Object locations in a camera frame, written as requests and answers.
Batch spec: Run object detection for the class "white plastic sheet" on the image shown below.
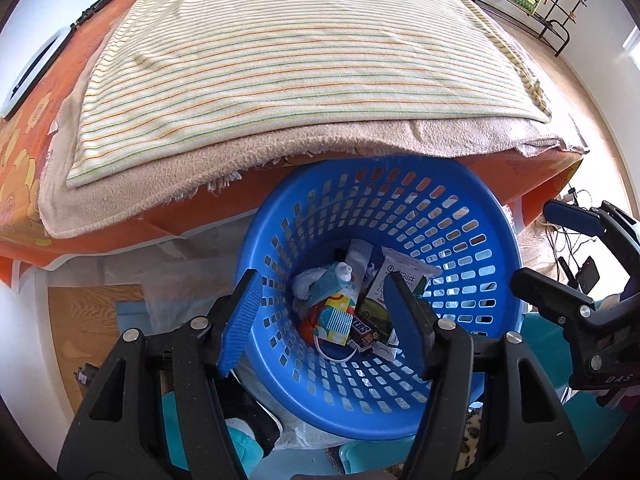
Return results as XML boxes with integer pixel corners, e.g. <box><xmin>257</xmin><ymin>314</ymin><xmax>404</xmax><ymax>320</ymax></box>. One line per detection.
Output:
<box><xmin>47</xmin><ymin>225</ymin><xmax>251</xmax><ymax>331</ymax></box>

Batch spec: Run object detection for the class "orange printed sheet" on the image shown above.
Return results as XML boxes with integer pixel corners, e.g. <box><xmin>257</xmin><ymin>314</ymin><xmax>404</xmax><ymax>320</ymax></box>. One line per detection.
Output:
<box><xmin>0</xmin><ymin>0</ymin><xmax>583</xmax><ymax>293</ymax></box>

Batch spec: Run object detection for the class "striped towel blanket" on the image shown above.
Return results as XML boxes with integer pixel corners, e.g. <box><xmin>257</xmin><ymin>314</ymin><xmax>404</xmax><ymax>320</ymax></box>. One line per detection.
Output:
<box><xmin>66</xmin><ymin>0</ymin><xmax>552</xmax><ymax>188</ymax></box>

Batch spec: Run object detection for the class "green and white packet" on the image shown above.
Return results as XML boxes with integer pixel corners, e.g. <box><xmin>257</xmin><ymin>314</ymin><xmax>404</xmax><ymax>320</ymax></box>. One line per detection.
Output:
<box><xmin>357</xmin><ymin>246</ymin><xmax>444</xmax><ymax>361</ymax></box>

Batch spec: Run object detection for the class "white flat device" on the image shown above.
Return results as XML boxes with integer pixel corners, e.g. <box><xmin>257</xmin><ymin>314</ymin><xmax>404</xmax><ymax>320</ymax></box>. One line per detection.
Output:
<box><xmin>0</xmin><ymin>25</ymin><xmax>71</xmax><ymax>121</ymax></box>

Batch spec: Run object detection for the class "small black device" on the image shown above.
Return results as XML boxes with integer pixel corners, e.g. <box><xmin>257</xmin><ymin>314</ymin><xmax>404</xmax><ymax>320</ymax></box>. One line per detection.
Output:
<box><xmin>575</xmin><ymin>256</ymin><xmax>601</xmax><ymax>291</ymax></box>

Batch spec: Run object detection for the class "blue plastic basket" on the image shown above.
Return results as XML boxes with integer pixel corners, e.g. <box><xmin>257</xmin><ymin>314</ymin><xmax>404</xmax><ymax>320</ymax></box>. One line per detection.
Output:
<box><xmin>235</xmin><ymin>159</ymin><xmax>523</xmax><ymax>440</ymax></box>

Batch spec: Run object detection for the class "teal floor mat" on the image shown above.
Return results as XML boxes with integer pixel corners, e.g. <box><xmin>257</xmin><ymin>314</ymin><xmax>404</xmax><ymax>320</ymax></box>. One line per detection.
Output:
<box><xmin>115</xmin><ymin>300</ymin><xmax>631</xmax><ymax>480</ymax></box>

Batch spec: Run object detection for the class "leopard print cloth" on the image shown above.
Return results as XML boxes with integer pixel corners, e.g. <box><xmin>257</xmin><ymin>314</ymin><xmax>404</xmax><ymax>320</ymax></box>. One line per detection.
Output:
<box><xmin>452</xmin><ymin>410</ymin><xmax>488</xmax><ymax>480</ymax></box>

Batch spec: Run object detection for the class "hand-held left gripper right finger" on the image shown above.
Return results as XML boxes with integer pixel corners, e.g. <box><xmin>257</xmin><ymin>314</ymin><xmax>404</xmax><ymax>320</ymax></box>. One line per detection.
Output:
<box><xmin>382</xmin><ymin>271</ymin><xmax>586</xmax><ymax>480</ymax></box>

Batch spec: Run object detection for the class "light blue drink carton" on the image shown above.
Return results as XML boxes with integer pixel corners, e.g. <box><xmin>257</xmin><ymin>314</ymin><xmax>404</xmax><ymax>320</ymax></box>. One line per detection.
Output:
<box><xmin>307</xmin><ymin>261</ymin><xmax>358</xmax><ymax>306</ymax></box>

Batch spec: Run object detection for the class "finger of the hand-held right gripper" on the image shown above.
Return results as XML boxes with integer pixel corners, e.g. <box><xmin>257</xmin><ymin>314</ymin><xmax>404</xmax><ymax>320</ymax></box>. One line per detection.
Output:
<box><xmin>510</xmin><ymin>267</ymin><xmax>598</xmax><ymax>341</ymax></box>
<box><xmin>543</xmin><ymin>199</ymin><xmax>640</xmax><ymax>281</ymax></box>

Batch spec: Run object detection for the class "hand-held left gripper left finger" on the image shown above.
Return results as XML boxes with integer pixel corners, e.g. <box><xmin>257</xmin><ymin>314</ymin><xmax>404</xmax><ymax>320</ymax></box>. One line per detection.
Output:
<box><xmin>57</xmin><ymin>269</ymin><xmax>264</xmax><ymax>480</ymax></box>

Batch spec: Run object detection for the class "black metal rack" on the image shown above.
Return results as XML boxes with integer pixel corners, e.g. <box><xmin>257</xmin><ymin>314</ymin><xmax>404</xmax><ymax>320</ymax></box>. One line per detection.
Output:
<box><xmin>470</xmin><ymin>0</ymin><xmax>573</xmax><ymax>58</ymax></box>

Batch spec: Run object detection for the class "beige towel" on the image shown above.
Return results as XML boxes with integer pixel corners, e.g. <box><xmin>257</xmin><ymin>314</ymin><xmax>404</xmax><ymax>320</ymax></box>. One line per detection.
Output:
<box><xmin>39</xmin><ymin>0</ymin><xmax>590</xmax><ymax>240</ymax></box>

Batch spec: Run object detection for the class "black folded tripod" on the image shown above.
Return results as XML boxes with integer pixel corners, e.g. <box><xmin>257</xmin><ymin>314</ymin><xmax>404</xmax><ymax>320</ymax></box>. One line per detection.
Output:
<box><xmin>70</xmin><ymin>0</ymin><xmax>141</xmax><ymax>28</ymax></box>

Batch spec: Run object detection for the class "white tall packet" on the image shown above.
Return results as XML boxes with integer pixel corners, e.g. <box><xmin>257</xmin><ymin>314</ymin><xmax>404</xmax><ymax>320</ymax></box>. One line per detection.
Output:
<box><xmin>345</xmin><ymin>239</ymin><xmax>373</xmax><ymax>281</ymax></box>

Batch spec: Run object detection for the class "brown chocolate bar wrapper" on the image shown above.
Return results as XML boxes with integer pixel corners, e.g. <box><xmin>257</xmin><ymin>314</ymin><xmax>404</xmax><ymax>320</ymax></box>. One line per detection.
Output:
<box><xmin>350</xmin><ymin>312</ymin><xmax>376</xmax><ymax>356</ymax></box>

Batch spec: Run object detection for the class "white plastic bag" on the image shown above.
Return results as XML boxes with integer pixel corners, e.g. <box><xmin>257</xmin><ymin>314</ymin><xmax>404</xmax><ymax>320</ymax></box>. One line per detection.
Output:
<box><xmin>235</xmin><ymin>360</ymin><xmax>351</xmax><ymax>451</ymax></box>

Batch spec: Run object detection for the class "black sock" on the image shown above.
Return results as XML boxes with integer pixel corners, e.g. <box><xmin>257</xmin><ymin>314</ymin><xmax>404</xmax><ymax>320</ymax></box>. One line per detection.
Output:
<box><xmin>215</xmin><ymin>375</ymin><xmax>281</xmax><ymax>456</ymax></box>

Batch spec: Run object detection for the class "white tissue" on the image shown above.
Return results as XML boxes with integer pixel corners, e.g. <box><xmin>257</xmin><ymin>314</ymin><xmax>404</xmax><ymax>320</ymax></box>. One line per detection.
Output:
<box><xmin>291</xmin><ymin>269</ymin><xmax>326</xmax><ymax>311</ymax></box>

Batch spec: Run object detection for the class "colourful patterned snack packet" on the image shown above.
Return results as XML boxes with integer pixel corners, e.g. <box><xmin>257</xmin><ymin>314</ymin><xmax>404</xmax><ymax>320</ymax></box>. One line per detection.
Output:
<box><xmin>312</xmin><ymin>295</ymin><xmax>361</xmax><ymax>363</ymax></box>

